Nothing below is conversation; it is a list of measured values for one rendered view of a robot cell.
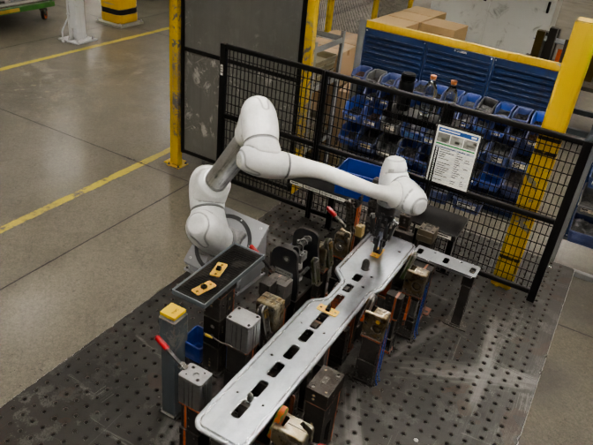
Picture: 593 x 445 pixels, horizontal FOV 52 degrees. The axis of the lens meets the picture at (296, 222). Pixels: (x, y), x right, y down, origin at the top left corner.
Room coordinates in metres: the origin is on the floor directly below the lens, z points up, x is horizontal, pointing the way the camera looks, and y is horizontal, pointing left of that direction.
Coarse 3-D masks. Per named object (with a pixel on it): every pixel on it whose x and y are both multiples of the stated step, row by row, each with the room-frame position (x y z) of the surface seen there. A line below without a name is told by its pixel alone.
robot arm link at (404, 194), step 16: (304, 160) 2.08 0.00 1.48; (288, 176) 2.02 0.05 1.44; (304, 176) 2.06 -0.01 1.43; (320, 176) 2.07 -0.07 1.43; (336, 176) 2.07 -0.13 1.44; (352, 176) 2.07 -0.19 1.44; (368, 192) 2.03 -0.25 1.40; (384, 192) 2.03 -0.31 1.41; (400, 192) 2.04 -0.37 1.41; (416, 192) 2.04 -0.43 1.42; (400, 208) 2.04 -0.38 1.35; (416, 208) 2.00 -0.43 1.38
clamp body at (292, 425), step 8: (288, 416) 1.24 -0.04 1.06; (288, 424) 1.21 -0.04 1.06; (296, 424) 1.21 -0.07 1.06; (304, 424) 1.22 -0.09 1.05; (272, 432) 1.20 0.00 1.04; (280, 432) 1.19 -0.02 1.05; (288, 432) 1.18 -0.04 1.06; (296, 432) 1.19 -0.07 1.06; (304, 432) 1.19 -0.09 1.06; (312, 432) 1.20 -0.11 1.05; (272, 440) 1.20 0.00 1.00; (280, 440) 1.18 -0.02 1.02; (288, 440) 1.17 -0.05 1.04; (296, 440) 1.16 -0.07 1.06; (304, 440) 1.17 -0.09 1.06
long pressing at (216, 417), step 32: (352, 256) 2.20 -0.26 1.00; (384, 256) 2.23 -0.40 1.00; (352, 288) 1.98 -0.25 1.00; (384, 288) 2.01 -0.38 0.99; (288, 320) 1.74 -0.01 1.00; (320, 352) 1.59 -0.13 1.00; (256, 384) 1.41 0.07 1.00; (288, 384) 1.42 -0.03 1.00; (224, 416) 1.27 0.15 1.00; (256, 416) 1.28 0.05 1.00
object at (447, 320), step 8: (472, 272) 2.21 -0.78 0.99; (464, 280) 2.19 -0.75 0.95; (472, 280) 2.17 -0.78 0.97; (464, 288) 2.19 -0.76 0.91; (464, 296) 2.18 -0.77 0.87; (456, 304) 2.19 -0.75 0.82; (464, 304) 2.18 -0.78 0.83; (456, 312) 2.19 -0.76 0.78; (464, 312) 2.21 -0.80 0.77; (448, 320) 2.22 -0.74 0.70; (456, 320) 2.18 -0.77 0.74; (464, 328) 2.17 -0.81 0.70
